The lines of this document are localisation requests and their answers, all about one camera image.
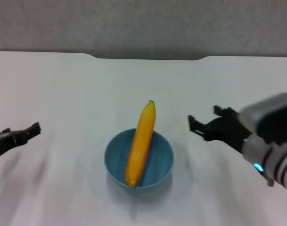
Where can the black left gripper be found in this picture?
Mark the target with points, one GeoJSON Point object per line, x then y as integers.
{"type": "Point", "coordinates": [9, 141]}

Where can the yellow banana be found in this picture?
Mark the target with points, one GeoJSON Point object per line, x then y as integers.
{"type": "Point", "coordinates": [142, 141]}

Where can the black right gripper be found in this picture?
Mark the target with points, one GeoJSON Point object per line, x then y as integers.
{"type": "Point", "coordinates": [225, 129]}

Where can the blue plastic bowl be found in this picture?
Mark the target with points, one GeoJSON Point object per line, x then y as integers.
{"type": "Point", "coordinates": [117, 157]}

